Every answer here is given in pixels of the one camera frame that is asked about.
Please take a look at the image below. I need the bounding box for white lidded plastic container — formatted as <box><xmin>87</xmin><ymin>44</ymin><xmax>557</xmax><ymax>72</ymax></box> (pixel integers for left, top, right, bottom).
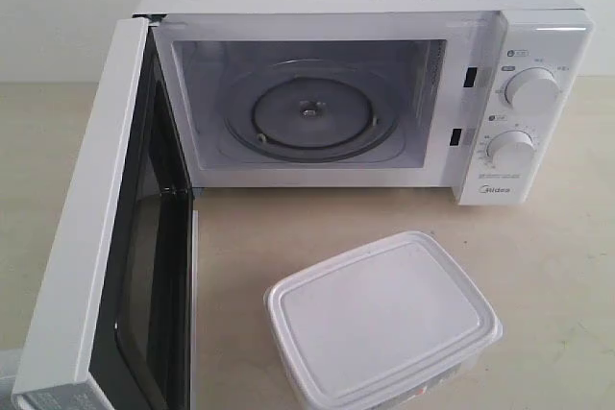
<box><xmin>263</xmin><ymin>231</ymin><xmax>503</xmax><ymax>409</ymax></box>

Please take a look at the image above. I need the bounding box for white microwave door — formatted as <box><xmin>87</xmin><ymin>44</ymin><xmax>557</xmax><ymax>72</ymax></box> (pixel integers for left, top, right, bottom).
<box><xmin>11</xmin><ymin>16</ymin><xmax>197</xmax><ymax>409</ymax></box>

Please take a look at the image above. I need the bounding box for white microwave oven body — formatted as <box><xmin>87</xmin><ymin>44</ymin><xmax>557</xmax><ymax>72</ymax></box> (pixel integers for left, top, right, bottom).
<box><xmin>135</xmin><ymin>0</ymin><xmax>593</xmax><ymax>205</ymax></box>

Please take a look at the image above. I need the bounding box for glass turntable plate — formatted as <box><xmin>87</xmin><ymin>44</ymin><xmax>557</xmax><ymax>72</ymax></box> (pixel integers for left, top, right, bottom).
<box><xmin>224</xmin><ymin>60</ymin><xmax>401</xmax><ymax>163</ymax></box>

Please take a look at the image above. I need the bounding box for lower white timer knob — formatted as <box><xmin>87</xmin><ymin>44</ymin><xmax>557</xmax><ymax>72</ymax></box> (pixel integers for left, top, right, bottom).
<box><xmin>486</xmin><ymin>131</ymin><xmax>535</xmax><ymax>169</ymax></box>

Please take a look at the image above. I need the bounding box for upper white power knob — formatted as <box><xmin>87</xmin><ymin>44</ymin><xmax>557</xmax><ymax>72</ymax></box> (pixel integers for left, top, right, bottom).
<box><xmin>504</xmin><ymin>67</ymin><xmax>560</xmax><ymax>114</ymax></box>

